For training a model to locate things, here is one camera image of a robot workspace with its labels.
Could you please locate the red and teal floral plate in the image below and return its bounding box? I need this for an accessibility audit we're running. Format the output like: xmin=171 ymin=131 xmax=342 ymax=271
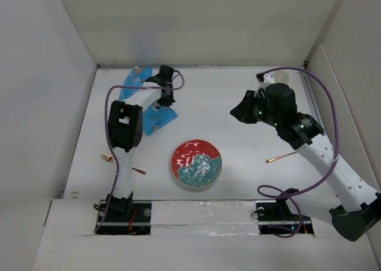
xmin=170 ymin=139 xmax=223 ymax=191

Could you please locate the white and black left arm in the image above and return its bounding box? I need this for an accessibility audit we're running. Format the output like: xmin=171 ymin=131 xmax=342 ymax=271
xmin=107 ymin=89 xmax=174 ymax=199

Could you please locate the copper fork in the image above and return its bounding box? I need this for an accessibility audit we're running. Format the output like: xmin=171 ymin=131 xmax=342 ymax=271
xmin=101 ymin=153 xmax=146 ymax=175

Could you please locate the blue space-print cloth placemat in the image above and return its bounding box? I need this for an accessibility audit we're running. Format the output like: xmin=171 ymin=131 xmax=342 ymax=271
xmin=123 ymin=67 xmax=177 ymax=135

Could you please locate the copper spoon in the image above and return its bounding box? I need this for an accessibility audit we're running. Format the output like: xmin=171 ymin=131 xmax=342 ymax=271
xmin=265 ymin=151 xmax=297 ymax=163

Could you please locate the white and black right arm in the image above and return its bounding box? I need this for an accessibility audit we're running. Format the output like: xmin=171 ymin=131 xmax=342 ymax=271
xmin=230 ymin=83 xmax=380 ymax=242

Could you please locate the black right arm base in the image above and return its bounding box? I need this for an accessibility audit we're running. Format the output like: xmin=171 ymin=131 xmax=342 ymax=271
xmin=251 ymin=185 xmax=314 ymax=238

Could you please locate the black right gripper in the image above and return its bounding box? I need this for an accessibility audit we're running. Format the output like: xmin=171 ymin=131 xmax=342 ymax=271
xmin=229 ymin=89 xmax=281 ymax=128

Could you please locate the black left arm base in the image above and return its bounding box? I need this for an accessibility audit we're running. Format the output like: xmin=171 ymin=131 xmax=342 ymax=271
xmin=93 ymin=194 xmax=152 ymax=235

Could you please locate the pale yellow paper cup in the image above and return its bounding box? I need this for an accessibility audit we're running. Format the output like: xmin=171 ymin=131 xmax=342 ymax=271
xmin=272 ymin=70 xmax=290 ymax=84

